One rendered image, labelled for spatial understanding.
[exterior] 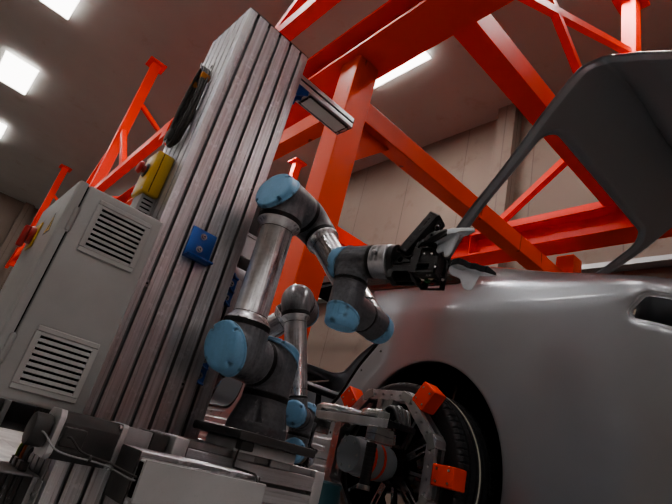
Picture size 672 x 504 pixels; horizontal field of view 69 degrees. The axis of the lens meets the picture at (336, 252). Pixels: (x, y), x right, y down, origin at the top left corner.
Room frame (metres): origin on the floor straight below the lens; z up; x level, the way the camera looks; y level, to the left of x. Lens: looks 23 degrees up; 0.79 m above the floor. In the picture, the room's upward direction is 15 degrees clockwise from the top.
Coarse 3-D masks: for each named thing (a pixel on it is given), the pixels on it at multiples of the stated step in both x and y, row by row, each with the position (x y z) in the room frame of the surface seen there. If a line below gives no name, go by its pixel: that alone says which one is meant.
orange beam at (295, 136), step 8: (304, 120) 2.57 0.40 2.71; (312, 120) 2.49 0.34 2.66; (288, 128) 2.72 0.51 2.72; (296, 128) 2.63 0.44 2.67; (304, 128) 2.54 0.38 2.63; (312, 128) 2.50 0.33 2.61; (320, 128) 2.48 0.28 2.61; (288, 136) 2.68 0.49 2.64; (296, 136) 2.63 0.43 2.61; (304, 136) 2.60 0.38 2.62; (312, 136) 2.58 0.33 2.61; (280, 144) 2.76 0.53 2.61; (288, 144) 2.74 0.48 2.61; (296, 144) 2.71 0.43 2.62; (304, 144) 2.69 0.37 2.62; (280, 152) 2.85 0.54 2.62; (288, 152) 2.83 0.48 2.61
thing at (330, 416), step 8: (320, 416) 2.02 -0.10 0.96; (328, 416) 1.98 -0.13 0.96; (336, 416) 1.94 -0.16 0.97; (344, 416) 1.91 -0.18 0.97; (352, 416) 1.87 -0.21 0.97; (360, 416) 1.84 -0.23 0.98; (360, 424) 1.84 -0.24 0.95; (368, 424) 1.80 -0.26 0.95; (376, 424) 1.77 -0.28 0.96; (384, 424) 1.74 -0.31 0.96; (392, 424) 1.74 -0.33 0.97
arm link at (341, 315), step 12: (336, 276) 1.01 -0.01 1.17; (348, 276) 0.99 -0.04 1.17; (336, 288) 1.00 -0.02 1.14; (348, 288) 0.99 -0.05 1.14; (360, 288) 1.00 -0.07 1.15; (336, 300) 1.00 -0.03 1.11; (348, 300) 0.99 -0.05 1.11; (360, 300) 1.01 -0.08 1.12; (336, 312) 1.00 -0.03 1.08; (348, 312) 0.99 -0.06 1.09; (360, 312) 1.02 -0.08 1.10; (372, 312) 1.05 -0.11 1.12; (336, 324) 1.01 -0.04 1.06; (348, 324) 1.00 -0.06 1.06; (360, 324) 1.05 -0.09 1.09
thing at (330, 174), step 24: (360, 72) 2.20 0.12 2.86; (336, 96) 2.28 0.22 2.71; (360, 96) 2.23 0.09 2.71; (360, 120) 2.26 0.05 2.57; (336, 144) 2.19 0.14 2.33; (312, 168) 2.30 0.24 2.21; (336, 168) 2.21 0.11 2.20; (312, 192) 2.24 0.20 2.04; (336, 192) 2.24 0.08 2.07; (336, 216) 2.26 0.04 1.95; (288, 264) 2.26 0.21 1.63; (312, 264) 2.22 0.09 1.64; (312, 288) 2.25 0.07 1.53
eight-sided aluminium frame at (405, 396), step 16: (368, 400) 2.10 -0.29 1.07; (400, 400) 1.95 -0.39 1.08; (416, 416) 1.88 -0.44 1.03; (336, 432) 2.21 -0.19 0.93; (432, 432) 1.81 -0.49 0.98; (336, 448) 2.20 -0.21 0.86; (432, 448) 1.80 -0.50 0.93; (336, 464) 2.24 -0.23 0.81; (432, 464) 1.79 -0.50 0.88; (336, 480) 2.21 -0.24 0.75; (432, 496) 1.83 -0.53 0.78
